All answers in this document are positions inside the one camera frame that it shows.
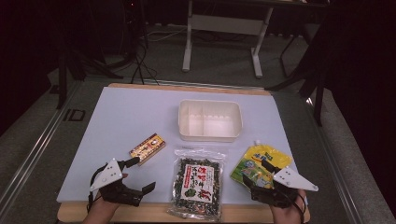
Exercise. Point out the white table mat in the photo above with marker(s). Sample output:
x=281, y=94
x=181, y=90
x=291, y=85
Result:
x=124, y=118

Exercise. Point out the white metal desk frame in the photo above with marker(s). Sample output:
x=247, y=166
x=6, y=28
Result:
x=224, y=25

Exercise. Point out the white divided plastic container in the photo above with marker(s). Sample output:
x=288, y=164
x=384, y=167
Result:
x=211, y=124

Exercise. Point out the person's left hand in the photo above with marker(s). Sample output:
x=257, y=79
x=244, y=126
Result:
x=107, y=207

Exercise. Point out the small yellow red box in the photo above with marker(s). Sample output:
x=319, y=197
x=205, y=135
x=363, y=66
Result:
x=149, y=146

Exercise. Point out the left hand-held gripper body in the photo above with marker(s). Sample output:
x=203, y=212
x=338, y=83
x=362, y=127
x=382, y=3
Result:
x=107, y=175

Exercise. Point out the black chair frame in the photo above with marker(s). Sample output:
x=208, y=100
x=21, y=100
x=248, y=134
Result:
x=308, y=74

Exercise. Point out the yellow spouted pouch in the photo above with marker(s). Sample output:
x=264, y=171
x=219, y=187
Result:
x=264, y=154

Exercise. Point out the clear dried seaweed packet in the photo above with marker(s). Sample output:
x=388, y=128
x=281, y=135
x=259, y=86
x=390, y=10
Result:
x=199, y=183

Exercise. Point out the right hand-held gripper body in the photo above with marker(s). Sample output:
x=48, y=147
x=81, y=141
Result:
x=289, y=180

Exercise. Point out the person's right hand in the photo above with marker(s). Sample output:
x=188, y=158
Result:
x=289, y=214

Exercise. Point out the black metal stand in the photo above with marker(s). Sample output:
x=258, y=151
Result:
x=71, y=62

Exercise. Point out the metal floor rail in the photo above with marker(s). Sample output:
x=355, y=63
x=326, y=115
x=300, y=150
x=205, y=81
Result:
x=31, y=155
x=339, y=174

